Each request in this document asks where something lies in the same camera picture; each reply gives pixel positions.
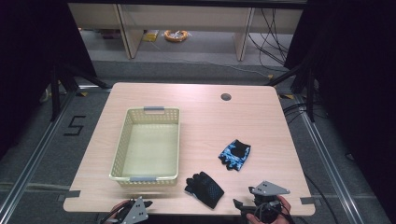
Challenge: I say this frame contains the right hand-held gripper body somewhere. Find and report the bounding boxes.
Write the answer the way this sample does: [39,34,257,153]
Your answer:
[246,180,291,224]

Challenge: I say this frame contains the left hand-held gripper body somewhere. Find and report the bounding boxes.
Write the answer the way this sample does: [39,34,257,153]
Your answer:
[117,196,149,224]

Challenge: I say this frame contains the blue camouflage fingerless glove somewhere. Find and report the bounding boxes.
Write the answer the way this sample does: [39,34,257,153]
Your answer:
[218,139,252,172]

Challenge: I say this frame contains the black mesh fingerless glove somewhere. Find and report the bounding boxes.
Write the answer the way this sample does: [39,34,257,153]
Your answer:
[184,171,225,210]

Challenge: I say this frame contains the pale yellow plastic basket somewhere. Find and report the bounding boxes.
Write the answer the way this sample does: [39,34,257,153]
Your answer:
[108,105,181,189]

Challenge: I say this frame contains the person's left hand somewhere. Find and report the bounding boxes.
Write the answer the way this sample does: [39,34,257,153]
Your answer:
[106,200,132,224]

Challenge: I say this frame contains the person's right hand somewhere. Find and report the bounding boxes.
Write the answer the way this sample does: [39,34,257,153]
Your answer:
[246,195,292,224]

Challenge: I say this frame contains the black metal stand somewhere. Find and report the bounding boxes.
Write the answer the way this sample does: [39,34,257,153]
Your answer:
[49,64,110,123]
[265,62,316,123]

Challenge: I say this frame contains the black curtain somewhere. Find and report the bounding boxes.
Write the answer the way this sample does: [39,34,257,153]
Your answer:
[283,0,396,216]
[0,0,98,158]

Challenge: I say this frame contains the yellow packet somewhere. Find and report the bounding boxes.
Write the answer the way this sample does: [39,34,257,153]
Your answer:
[142,29,160,43]

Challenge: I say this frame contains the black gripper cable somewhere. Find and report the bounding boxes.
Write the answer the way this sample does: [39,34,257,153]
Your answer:
[98,206,120,224]

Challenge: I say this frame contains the black floor cable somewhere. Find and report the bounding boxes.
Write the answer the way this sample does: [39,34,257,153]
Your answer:
[302,172,341,224]

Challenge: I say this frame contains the aluminium floor rail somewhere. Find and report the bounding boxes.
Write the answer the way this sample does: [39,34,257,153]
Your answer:
[294,94,366,224]
[0,89,78,217]

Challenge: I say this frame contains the bundle of black cables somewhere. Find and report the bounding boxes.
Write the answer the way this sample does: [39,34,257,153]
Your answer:
[247,8,294,67]

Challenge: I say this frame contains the orange coiled cable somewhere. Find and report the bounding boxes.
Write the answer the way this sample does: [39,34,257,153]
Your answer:
[163,29,190,43]

